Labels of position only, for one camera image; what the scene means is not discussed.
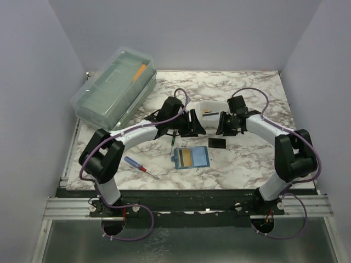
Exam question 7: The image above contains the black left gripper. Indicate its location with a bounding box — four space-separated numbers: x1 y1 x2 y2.
169 110 206 138

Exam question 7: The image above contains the black credit card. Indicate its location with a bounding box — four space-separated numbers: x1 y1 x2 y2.
208 138 227 149

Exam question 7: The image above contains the white plastic card tray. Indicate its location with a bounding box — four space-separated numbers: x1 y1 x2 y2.
195 100 230 128

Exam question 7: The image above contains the blue leather card holder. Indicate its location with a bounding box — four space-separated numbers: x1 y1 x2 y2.
171 146 210 170

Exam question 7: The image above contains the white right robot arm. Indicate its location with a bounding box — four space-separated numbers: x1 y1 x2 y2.
216 95 320 215

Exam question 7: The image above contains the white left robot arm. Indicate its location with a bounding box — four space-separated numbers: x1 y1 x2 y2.
78 96 206 216

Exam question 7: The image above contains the white striped credit card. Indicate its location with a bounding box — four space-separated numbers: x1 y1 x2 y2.
202 111 219 118

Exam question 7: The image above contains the green black screwdriver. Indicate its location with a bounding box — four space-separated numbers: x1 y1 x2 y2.
169 130 177 155

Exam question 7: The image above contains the blue red screwdriver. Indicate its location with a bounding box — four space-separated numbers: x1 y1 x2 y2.
124 156 158 179

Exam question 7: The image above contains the orange pen in box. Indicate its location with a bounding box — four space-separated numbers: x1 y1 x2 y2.
132 64 147 82

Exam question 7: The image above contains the clear plastic storage box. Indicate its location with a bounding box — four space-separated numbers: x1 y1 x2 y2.
71 47 157 131

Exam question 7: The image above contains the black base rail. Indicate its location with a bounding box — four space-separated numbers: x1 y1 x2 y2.
44 189 321 230

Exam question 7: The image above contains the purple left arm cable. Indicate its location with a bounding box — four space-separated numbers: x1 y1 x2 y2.
79 88 191 181

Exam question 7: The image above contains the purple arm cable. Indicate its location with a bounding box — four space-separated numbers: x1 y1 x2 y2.
79 88 191 181
231 87 321 198

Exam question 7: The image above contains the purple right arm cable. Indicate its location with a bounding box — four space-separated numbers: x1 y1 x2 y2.
231 87 321 198

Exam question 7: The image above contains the aluminium frame rail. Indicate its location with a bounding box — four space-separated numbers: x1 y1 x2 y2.
43 192 333 221

